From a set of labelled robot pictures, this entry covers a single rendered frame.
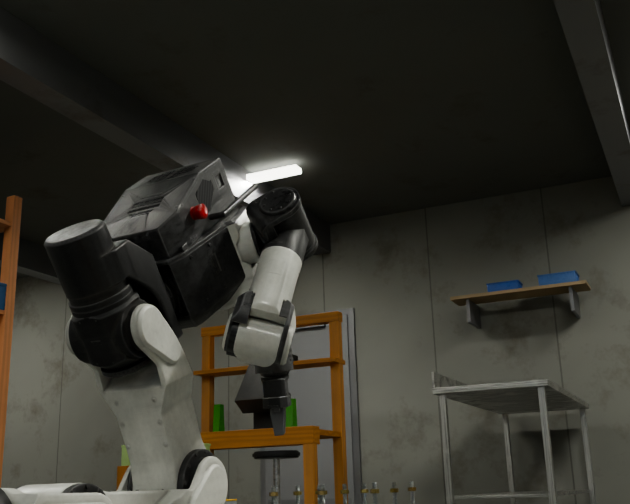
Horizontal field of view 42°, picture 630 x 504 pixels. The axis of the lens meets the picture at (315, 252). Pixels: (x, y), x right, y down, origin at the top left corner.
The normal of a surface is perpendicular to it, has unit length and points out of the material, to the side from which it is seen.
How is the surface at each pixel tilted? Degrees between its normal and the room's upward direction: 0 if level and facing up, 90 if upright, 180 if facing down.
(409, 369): 90
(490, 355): 90
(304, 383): 90
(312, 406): 90
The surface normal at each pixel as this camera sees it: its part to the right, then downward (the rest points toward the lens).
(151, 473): -0.41, -0.04
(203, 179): 0.90, -0.17
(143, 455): -0.37, 0.21
